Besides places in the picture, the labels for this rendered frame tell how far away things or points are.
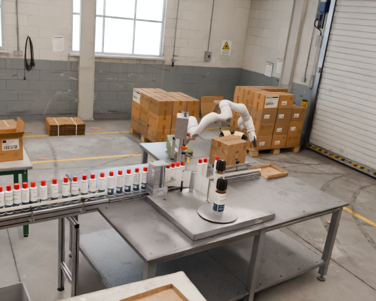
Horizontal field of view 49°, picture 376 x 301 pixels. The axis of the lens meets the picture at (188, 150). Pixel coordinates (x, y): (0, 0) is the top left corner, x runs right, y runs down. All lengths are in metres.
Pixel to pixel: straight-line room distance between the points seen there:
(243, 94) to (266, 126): 0.75
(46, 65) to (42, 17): 0.88
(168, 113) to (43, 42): 2.91
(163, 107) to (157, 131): 0.42
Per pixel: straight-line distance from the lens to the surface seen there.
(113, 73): 8.92
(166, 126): 7.06
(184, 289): 2.47
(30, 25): 8.43
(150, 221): 3.05
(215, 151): 4.21
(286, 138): 7.86
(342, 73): 8.01
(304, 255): 4.22
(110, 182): 3.24
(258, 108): 7.30
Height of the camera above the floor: 2.29
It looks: 18 degrees down
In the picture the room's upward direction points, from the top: 6 degrees clockwise
